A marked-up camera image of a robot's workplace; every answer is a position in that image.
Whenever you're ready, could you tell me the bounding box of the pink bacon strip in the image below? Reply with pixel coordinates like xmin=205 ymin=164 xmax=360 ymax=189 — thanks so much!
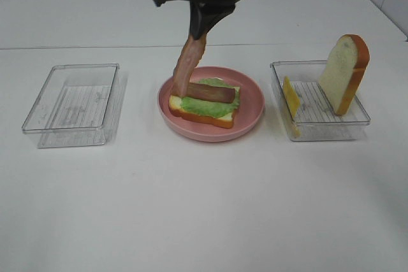
xmin=172 ymin=33 xmax=207 ymax=97

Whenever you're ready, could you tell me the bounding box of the brown bacon strip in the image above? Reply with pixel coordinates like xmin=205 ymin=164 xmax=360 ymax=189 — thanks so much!
xmin=186 ymin=83 xmax=235 ymax=103

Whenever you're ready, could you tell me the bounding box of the green lettuce leaf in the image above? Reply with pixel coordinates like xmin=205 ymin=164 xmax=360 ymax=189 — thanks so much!
xmin=179 ymin=78 xmax=240 ymax=118

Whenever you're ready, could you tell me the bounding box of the white bread slice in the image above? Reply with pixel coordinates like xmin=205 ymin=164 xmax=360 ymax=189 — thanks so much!
xmin=168 ymin=95 xmax=238 ymax=129
xmin=318 ymin=34 xmax=370 ymax=115

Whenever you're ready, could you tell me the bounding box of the pink round plate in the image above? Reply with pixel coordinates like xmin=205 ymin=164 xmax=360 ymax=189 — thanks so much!
xmin=157 ymin=66 xmax=265 ymax=142

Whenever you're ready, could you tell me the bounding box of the yellow cheese slice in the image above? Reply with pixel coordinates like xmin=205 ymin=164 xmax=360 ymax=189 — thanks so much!
xmin=282 ymin=76 xmax=301 ymax=138

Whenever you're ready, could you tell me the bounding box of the clear left plastic container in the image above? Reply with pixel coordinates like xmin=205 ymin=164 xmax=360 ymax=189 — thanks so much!
xmin=22 ymin=63 xmax=126 ymax=148

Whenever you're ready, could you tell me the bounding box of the clear plastic container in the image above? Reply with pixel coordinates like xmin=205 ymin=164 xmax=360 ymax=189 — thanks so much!
xmin=22 ymin=63 xmax=126 ymax=148
xmin=270 ymin=60 xmax=371 ymax=141

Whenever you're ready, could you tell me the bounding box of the clear right plastic container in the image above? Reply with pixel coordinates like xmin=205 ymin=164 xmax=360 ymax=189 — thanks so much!
xmin=270 ymin=60 xmax=371 ymax=141

